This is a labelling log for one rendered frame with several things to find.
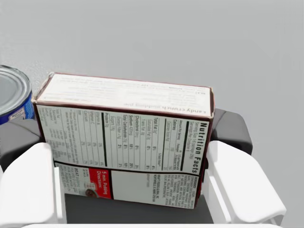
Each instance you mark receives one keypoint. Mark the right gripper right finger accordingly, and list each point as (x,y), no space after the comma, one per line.
(240,175)

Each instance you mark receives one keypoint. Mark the blue flat can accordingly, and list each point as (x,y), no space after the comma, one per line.
(13,95)

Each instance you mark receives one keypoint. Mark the red and white carton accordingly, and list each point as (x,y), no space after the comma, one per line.
(123,133)

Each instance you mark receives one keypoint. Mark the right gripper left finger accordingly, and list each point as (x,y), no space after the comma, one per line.
(26,180)

